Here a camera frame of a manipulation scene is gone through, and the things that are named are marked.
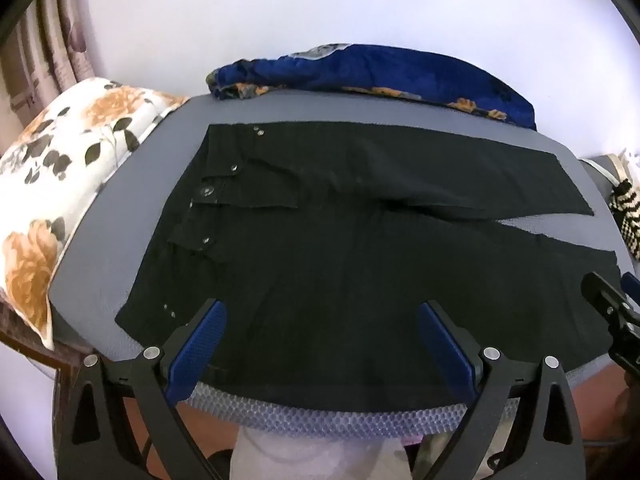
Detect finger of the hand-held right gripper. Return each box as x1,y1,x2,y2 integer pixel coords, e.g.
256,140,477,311
581,272,640,377

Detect black pants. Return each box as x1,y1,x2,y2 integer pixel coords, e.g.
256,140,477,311
115,122,623,401

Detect white floral pillow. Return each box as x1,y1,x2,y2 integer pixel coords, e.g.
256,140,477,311
0,77,190,351

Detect white plastic bag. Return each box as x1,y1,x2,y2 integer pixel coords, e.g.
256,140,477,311
232,410,411,480

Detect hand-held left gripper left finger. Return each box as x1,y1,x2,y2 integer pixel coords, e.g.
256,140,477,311
57,299,228,480

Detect black and white striped bag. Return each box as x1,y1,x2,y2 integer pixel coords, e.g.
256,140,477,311
607,177,640,261

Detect wooden bed frame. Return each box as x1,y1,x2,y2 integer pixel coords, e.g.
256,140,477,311
0,290,81,376

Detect pink curtain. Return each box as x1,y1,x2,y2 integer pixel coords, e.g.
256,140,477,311
0,0,96,146

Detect white strap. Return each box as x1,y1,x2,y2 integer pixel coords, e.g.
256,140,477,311
580,157,631,196

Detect blue floral blanket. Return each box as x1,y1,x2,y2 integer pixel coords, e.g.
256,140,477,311
206,44,537,131

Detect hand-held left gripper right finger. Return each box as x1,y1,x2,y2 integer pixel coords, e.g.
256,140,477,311
412,301,587,480

